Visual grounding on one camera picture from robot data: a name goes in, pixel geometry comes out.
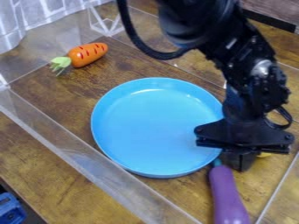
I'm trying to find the purple toy eggplant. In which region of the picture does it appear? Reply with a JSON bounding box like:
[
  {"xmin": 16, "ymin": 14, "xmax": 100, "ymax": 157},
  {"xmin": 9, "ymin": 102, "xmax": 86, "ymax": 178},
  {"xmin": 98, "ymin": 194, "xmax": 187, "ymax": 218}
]
[{"xmin": 209, "ymin": 159, "xmax": 249, "ymax": 224}]

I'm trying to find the orange toy carrot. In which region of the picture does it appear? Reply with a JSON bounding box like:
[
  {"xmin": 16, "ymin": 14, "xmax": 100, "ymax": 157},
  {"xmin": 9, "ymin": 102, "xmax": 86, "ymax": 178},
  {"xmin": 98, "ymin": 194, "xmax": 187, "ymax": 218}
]
[{"xmin": 50, "ymin": 42, "xmax": 108, "ymax": 75}]

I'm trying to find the clear acrylic enclosure wall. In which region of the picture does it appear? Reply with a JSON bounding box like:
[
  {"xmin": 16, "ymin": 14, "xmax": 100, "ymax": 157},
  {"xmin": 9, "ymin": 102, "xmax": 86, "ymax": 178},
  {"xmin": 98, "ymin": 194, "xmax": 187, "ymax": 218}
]
[{"xmin": 0, "ymin": 11, "xmax": 224, "ymax": 224}]

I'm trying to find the blue round tray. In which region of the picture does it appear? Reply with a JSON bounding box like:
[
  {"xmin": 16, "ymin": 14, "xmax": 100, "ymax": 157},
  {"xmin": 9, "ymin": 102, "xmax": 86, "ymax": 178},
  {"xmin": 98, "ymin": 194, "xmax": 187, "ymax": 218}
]
[{"xmin": 90, "ymin": 78, "xmax": 221, "ymax": 179}]

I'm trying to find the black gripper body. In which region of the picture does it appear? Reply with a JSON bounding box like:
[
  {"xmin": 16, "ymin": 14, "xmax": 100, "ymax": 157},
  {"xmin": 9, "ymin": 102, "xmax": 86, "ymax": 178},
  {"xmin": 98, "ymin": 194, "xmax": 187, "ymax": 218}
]
[{"xmin": 193, "ymin": 97, "xmax": 295, "ymax": 155}]

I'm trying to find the black corrugated cable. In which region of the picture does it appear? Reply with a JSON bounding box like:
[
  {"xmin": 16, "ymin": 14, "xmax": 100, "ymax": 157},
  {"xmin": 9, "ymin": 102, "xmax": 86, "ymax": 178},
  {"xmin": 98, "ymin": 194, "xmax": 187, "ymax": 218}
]
[{"xmin": 116, "ymin": 0, "xmax": 192, "ymax": 61}]

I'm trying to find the white checkered curtain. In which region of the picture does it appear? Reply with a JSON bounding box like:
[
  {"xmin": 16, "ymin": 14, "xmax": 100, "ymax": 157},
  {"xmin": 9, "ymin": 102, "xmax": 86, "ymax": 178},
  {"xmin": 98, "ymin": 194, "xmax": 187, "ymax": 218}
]
[{"xmin": 0, "ymin": 0, "xmax": 112, "ymax": 54}]

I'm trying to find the blue plastic box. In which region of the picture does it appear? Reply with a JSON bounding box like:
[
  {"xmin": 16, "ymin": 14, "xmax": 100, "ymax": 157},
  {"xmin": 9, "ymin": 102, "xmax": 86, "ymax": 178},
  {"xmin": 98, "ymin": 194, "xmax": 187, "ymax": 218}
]
[{"xmin": 0, "ymin": 192, "xmax": 26, "ymax": 224}]

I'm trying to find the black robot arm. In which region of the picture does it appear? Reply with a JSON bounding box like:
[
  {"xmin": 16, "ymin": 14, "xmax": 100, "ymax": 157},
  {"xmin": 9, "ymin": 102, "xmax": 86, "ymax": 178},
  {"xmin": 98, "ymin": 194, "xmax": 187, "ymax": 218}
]
[{"xmin": 156, "ymin": 0, "xmax": 295, "ymax": 172}]

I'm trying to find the yellow toy lemon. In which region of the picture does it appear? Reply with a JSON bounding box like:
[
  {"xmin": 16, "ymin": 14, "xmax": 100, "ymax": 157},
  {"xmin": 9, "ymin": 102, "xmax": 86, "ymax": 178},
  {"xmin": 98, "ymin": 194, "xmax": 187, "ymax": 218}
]
[{"xmin": 257, "ymin": 152, "xmax": 272, "ymax": 158}]

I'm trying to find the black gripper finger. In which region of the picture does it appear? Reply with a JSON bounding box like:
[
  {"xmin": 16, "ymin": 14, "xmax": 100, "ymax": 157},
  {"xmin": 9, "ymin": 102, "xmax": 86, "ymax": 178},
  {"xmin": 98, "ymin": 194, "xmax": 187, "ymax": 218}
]
[
  {"xmin": 220, "ymin": 150, "xmax": 241, "ymax": 171},
  {"xmin": 240, "ymin": 151, "xmax": 260, "ymax": 172}
]

